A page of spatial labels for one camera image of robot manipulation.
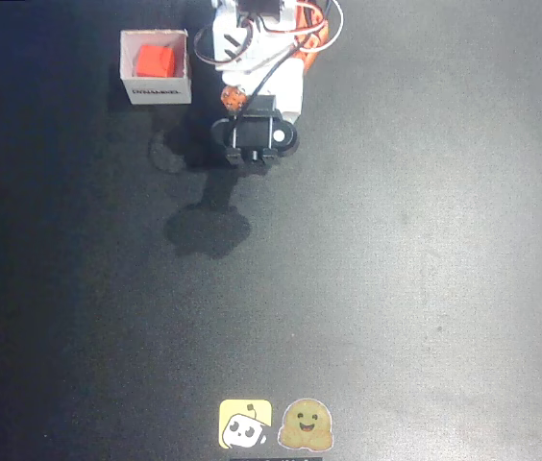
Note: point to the orange robot base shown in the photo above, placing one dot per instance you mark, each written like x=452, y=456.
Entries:
x=313, y=53

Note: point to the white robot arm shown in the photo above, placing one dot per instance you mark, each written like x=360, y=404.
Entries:
x=271, y=48

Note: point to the hugging face emoji sticker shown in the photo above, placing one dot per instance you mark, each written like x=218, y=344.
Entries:
x=305, y=424

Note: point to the yellow robot logo sticker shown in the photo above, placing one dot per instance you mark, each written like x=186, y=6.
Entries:
x=245, y=424

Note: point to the white cardboard box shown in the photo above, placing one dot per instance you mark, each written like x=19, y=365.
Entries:
x=155, y=91

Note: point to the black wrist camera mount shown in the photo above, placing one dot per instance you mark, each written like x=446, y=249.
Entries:
x=252, y=132

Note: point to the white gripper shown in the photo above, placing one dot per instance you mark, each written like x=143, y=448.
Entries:
x=294, y=98

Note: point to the red-orange cube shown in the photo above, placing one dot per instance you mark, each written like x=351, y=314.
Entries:
x=155, y=61

